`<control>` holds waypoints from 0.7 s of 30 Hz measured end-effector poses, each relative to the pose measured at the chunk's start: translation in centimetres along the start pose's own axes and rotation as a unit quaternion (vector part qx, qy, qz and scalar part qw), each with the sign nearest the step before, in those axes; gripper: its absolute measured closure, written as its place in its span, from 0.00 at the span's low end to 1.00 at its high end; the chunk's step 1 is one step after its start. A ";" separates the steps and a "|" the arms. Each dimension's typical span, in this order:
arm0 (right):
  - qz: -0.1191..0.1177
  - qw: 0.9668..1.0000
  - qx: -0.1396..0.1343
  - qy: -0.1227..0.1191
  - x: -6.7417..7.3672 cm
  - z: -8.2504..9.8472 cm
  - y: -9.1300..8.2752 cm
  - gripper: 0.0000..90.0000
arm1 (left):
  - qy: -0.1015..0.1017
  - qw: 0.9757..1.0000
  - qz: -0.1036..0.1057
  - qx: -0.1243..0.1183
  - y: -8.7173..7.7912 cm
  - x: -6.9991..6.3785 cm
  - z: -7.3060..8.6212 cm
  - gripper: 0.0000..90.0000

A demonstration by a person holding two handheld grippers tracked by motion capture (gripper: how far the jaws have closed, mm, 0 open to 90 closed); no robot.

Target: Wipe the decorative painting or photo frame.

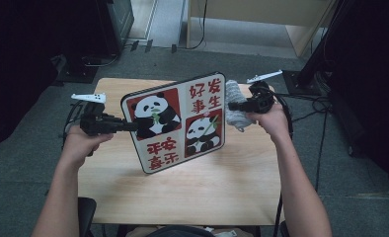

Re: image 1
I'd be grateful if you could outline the black stand base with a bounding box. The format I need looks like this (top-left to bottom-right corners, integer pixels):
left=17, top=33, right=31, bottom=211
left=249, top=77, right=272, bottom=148
left=54, top=53, right=101, bottom=85

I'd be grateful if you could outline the long black floor cable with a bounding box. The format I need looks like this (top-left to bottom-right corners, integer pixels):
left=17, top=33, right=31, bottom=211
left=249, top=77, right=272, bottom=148
left=313, top=98, right=332, bottom=194

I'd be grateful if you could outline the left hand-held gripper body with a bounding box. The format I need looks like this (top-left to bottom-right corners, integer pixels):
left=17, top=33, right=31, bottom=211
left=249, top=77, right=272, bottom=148
left=71, top=93, right=124, bottom=137

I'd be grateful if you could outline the hand-held gripper cable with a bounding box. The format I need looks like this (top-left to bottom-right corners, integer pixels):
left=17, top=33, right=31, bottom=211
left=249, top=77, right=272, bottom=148
left=61, top=99, right=86, bottom=146
left=267, top=91, right=295, bottom=237

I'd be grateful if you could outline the person's right hand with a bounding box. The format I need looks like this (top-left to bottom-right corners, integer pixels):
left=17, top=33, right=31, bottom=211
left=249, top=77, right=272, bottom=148
left=244, top=105, right=291, bottom=144

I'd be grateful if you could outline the short black floor cable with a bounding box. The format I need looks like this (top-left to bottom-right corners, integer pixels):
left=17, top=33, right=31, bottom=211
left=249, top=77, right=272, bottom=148
left=290, top=104, right=330, bottom=123

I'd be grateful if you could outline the white strap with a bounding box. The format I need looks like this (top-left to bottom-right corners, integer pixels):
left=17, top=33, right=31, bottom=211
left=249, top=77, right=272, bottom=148
left=205, top=227, right=238, bottom=237

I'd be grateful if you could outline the left hand-held gripper cable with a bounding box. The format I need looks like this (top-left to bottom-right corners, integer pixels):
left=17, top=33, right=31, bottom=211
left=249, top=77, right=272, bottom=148
left=61, top=99, right=86, bottom=146

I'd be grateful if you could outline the person's dark clothing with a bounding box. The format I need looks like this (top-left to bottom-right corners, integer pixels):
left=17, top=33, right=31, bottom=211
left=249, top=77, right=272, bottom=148
left=144, top=224, right=216, bottom=237

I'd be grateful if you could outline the black cabinet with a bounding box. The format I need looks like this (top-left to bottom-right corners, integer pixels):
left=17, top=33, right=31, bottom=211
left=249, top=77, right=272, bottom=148
left=95, top=0, right=135, bottom=56

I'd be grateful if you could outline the black hanging cable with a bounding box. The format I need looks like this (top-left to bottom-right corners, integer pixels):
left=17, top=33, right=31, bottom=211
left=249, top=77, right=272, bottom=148
left=186, top=0, right=209, bottom=50

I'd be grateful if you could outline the black metal stand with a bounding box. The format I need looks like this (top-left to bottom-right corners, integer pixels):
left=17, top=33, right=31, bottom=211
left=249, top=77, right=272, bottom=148
left=281, top=0, right=352, bottom=97

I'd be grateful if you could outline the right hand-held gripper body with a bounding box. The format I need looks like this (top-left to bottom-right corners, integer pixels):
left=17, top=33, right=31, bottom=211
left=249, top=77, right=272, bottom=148
left=246, top=69, right=283, bottom=115

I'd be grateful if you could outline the panda print board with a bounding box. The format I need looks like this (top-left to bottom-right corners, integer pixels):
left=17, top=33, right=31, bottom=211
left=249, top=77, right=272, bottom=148
left=119, top=71, right=227, bottom=175

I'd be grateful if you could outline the grey striped cloth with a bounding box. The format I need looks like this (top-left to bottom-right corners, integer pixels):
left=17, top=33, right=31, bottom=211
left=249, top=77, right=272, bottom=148
left=224, top=79, right=258, bottom=133

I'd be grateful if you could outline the person's left hand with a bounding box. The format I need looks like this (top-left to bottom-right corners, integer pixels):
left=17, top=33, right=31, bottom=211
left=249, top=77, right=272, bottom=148
left=60, top=124, right=115, bottom=169

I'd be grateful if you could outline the right hand-held gripper cable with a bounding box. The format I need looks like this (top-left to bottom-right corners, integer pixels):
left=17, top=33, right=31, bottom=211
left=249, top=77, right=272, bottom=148
left=267, top=91, right=295, bottom=237

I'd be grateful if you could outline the light wooden cabinet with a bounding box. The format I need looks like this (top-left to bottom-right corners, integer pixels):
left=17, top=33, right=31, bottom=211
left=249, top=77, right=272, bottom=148
left=186, top=0, right=336, bottom=59

